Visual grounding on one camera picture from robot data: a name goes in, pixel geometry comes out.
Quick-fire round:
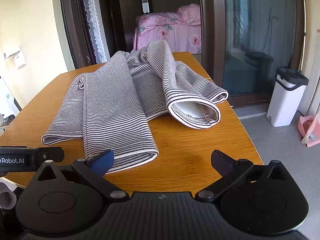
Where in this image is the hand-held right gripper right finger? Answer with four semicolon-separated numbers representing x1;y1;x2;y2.
195;149;288;202

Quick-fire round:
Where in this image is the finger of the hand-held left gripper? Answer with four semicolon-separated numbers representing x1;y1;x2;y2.
32;146;65;163

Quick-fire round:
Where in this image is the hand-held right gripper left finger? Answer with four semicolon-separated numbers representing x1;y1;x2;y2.
37;149;130;202

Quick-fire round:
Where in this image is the striped black and white garment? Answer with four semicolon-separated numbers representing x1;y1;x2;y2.
41;40;229;174

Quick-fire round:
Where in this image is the white upright vacuum cleaner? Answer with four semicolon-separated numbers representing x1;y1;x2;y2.
0;76;22;130

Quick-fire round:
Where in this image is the white bin with black lid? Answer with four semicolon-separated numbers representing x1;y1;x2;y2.
266;67;309;127

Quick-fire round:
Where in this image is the pink dustpan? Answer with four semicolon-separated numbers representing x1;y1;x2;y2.
297;115;320;148

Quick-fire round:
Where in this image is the glass sliding door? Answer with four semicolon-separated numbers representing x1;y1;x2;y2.
200;0;305;107

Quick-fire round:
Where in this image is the white lace curtain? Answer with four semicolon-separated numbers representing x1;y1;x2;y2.
81;0;110;63

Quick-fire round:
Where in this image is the bed with pink floral sheet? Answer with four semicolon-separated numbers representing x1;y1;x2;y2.
133;4;202;54

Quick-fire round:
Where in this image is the white wall socket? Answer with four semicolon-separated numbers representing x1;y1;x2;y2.
3;47;25;69

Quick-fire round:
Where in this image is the dark brown door frame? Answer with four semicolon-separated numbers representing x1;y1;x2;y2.
58;0;110;68

